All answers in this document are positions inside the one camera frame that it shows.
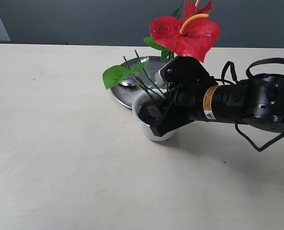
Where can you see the white scalloped flower pot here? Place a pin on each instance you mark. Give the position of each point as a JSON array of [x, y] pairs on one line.
[[140, 101]]

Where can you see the steel spork spoon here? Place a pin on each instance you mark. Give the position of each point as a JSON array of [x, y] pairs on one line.
[[128, 83]]

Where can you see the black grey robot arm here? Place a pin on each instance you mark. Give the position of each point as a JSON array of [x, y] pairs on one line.
[[257, 102]]

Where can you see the artificial red anthurium plant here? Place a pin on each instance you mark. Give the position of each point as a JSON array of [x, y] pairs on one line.
[[188, 32]]

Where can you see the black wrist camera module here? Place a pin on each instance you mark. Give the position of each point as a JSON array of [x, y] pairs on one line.
[[185, 72]]

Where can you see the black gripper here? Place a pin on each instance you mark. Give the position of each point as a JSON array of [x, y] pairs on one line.
[[186, 107]]

